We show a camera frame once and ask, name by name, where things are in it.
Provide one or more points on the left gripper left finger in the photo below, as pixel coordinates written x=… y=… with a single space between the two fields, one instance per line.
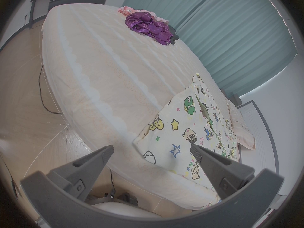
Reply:
x=80 y=172

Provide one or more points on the purple garment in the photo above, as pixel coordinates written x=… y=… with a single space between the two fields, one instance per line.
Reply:
x=149 y=26

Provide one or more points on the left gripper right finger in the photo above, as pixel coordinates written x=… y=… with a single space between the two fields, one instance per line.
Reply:
x=223 y=174

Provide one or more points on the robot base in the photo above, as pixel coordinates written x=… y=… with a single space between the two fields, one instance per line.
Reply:
x=118 y=209

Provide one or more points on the dark grey garment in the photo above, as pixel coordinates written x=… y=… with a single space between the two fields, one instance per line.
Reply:
x=174 y=37

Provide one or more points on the bed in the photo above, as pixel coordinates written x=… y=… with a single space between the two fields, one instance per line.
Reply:
x=118 y=79

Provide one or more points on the grey bedside table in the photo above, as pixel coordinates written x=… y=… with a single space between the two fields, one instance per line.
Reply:
x=231 y=97

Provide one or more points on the cream striped pillow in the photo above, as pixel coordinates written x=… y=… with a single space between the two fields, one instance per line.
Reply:
x=242 y=129

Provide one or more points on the blue-green curtain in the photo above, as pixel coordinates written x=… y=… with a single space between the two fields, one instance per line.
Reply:
x=166 y=1
x=237 y=44

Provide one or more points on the white printed pyjama top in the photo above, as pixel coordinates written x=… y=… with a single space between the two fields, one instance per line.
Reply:
x=180 y=136

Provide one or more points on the pink garment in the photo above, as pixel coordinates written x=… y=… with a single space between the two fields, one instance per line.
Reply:
x=124 y=9

